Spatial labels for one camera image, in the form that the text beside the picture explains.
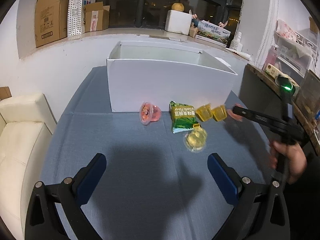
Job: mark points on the large cardboard box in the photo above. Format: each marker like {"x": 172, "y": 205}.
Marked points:
{"x": 50, "y": 21}

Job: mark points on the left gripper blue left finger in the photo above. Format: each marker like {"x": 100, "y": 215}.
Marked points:
{"x": 86, "y": 180}

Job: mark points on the flat cardboard piece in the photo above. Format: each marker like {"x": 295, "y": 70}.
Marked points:
{"x": 5, "y": 93}

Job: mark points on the yellow pomelo fruit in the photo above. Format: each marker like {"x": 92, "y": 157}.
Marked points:
{"x": 178, "y": 7}

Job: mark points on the square yellow jelly cup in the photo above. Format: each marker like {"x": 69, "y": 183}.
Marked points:
{"x": 204, "y": 112}
{"x": 219, "y": 113}

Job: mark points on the white dotted paper bag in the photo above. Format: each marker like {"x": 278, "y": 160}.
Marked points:
{"x": 76, "y": 17}

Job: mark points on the white foam box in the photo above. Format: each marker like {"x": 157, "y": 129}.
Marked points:
{"x": 178, "y": 22}

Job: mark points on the blue table mat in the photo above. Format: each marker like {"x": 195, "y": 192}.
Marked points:
{"x": 153, "y": 186}

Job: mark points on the cream leather sofa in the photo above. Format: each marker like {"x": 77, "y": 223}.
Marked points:
{"x": 27, "y": 126}

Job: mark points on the pink floral pouch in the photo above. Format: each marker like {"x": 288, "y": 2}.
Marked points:
{"x": 284, "y": 30}

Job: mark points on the pale yellow jelly cup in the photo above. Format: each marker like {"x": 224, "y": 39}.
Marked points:
{"x": 195, "y": 141}

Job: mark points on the yellow box on counter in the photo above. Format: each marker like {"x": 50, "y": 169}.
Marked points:
{"x": 275, "y": 73}

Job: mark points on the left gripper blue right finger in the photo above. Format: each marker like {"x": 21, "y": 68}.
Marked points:
{"x": 226, "y": 178}

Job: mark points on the person's right hand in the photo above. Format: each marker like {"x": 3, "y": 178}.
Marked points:
{"x": 295, "y": 156}

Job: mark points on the white drawer organizer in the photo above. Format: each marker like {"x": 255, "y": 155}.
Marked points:
{"x": 294, "y": 58}

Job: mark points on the printed flat gift box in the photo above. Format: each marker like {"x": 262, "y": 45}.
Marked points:
{"x": 212, "y": 33}

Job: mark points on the small green garlic pea packet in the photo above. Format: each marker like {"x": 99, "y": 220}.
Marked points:
{"x": 183, "y": 117}

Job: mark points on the white storage box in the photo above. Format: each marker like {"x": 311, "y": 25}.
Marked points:
{"x": 158, "y": 73}

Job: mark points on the clear plastic container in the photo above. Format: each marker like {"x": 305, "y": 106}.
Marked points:
{"x": 307, "y": 98}

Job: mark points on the small cardboard box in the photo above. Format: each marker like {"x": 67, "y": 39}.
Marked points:
{"x": 96, "y": 17}

